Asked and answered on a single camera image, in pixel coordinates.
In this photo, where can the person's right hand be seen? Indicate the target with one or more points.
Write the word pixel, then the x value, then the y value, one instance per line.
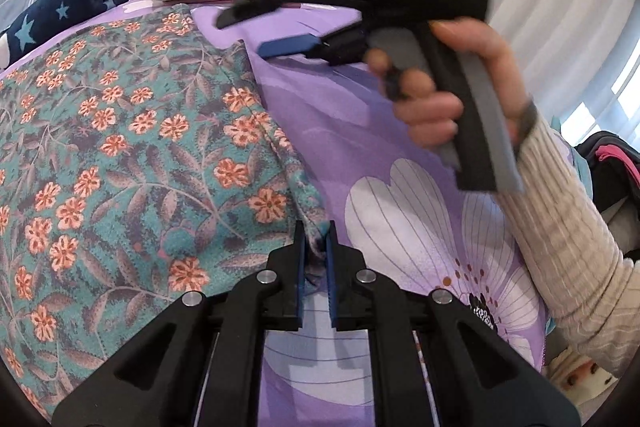
pixel 430 112

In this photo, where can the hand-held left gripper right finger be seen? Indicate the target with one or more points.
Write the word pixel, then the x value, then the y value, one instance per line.
pixel 331 279

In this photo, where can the person's right forearm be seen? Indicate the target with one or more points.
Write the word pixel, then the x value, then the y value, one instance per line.
pixel 565 247

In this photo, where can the cream plush toy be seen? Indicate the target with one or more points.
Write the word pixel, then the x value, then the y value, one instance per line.
pixel 575 377

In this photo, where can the teal floral shirt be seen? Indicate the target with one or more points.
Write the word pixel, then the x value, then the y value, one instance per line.
pixel 125 157

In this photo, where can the purple floral bed sheet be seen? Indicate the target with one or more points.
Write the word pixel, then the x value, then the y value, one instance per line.
pixel 350 132

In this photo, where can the dark wristband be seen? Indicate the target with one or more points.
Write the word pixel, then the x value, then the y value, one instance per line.
pixel 527 122

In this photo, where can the dark bag with pink trim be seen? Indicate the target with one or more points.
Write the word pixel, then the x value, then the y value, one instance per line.
pixel 610 157

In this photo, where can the navy star-print garment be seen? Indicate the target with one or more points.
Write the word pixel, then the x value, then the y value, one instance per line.
pixel 50 17

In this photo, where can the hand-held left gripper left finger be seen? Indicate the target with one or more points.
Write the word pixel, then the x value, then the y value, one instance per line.
pixel 299 279

